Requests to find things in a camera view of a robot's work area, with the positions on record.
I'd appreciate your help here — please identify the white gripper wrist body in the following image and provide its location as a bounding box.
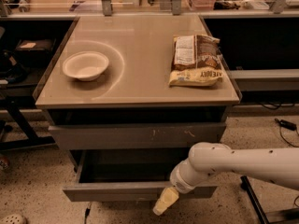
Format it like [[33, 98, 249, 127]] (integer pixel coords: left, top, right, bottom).
[[170, 159, 200, 194]]

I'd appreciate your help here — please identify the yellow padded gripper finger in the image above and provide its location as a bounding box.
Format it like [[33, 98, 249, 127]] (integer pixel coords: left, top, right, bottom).
[[152, 187, 179, 216]]

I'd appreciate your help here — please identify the grey drawer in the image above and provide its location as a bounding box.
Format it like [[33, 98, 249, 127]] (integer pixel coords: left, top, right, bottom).
[[49, 122, 226, 150], [62, 149, 219, 203]]

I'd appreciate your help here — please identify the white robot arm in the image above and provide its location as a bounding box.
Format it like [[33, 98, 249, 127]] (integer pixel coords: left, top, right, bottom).
[[153, 142, 299, 216]]

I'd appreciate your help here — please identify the grey top drawer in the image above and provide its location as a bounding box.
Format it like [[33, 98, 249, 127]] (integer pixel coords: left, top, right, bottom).
[[49, 122, 226, 150]]

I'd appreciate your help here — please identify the grey drawer cabinet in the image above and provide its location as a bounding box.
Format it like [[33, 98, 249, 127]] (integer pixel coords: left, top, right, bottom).
[[32, 15, 243, 173]]

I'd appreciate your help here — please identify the black metal stand base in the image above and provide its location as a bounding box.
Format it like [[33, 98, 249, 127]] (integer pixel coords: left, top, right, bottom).
[[240, 176, 299, 224]]

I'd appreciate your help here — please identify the brown yellow snack bag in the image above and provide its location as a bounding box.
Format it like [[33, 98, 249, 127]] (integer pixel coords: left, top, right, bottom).
[[168, 35, 223, 87]]

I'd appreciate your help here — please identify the black power adapter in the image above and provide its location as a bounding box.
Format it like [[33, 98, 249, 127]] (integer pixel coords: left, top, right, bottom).
[[275, 119, 297, 131]]

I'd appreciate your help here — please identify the white paper bowl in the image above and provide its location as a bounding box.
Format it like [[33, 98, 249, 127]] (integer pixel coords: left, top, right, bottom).
[[63, 51, 109, 81]]

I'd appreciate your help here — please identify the white perforated shoe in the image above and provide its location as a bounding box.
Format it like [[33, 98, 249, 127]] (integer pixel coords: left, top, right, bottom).
[[0, 214, 27, 224]]

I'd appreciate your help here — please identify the black box with label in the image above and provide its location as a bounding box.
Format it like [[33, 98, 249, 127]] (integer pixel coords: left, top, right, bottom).
[[14, 39, 55, 67]]

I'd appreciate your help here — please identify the black cable on floor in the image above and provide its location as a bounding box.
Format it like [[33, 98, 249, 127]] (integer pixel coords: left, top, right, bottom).
[[83, 201, 93, 224]]

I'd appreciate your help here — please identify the black table leg frame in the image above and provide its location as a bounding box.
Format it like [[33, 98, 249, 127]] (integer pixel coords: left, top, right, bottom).
[[0, 98, 55, 151]]

